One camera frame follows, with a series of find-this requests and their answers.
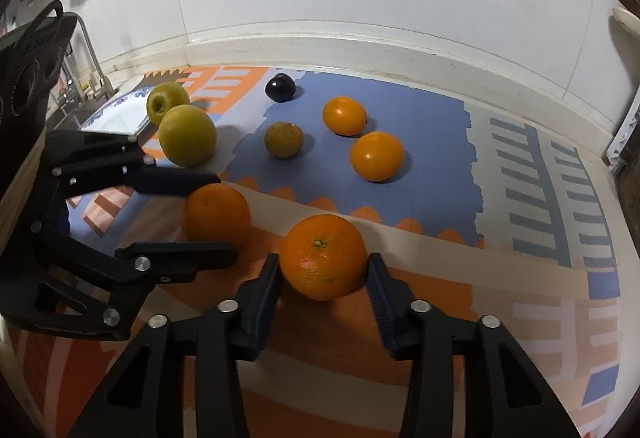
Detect dark purple plum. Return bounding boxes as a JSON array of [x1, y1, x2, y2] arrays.
[[264, 73, 296, 103]]

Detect patterned orange blue mat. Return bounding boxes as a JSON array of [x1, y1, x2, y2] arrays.
[[50, 65, 621, 438]]

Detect blue and white plate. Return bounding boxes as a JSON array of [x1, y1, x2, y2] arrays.
[[80, 88, 153, 139]]

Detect large green apple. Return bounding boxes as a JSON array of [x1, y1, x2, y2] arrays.
[[158, 104, 218, 168]]

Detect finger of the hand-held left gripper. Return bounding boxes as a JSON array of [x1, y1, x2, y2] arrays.
[[42, 129, 222, 221], [0, 218, 239, 342]]

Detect small brownish green fruit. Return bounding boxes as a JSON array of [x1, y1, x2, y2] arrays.
[[264, 121, 305, 159]]

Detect large orange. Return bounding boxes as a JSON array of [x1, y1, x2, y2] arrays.
[[279, 214, 369, 301]]

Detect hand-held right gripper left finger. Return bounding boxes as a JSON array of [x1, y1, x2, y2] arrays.
[[67, 253, 286, 438]]

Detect metal faucet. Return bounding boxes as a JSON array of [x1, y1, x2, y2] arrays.
[[52, 12, 121, 111]]

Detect white plastic rack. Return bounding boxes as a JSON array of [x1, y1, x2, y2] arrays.
[[605, 88, 640, 169]]

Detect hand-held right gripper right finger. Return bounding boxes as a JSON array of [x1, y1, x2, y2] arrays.
[[367, 253, 581, 438]]

